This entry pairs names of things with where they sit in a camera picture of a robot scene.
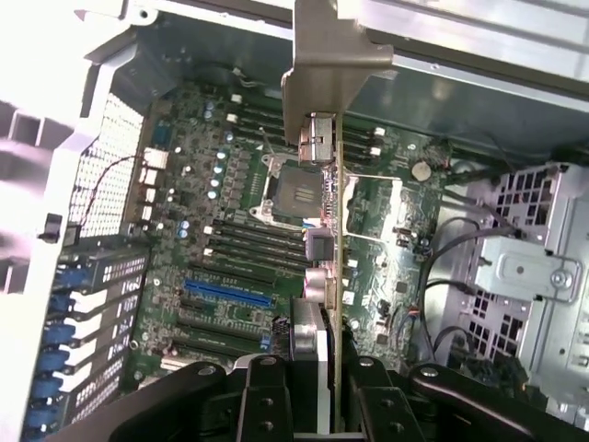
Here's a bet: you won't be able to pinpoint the RAM slot white latches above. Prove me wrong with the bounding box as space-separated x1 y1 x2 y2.
202 246 307 277
229 91 387 138
202 223 359 269
225 112 383 158

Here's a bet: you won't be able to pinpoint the silver coin battery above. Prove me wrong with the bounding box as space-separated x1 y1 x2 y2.
410 159 433 182

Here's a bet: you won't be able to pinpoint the CPU socket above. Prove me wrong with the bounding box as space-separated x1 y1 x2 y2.
249 150 324 230

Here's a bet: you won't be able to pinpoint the green motherboard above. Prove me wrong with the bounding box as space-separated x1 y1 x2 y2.
123 77 450 383

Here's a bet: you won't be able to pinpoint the red black twisted wire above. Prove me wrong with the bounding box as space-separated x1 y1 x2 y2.
73 154 149 227

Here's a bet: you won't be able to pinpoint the black metal PC case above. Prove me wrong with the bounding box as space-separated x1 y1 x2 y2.
0 0 589 442

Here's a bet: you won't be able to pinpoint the black cable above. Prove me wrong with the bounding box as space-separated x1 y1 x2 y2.
422 215 525 305

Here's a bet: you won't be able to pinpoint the grey metal disk bay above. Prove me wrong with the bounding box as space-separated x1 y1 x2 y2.
468 160 589 415

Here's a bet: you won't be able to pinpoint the blue expansion slot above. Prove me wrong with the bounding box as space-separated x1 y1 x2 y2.
182 277 273 308

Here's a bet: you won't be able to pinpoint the silver socket cover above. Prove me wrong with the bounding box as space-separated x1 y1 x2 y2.
342 172 407 239

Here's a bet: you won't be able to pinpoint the black expansion slot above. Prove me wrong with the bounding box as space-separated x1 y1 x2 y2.
170 334 252 359
176 312 273 345

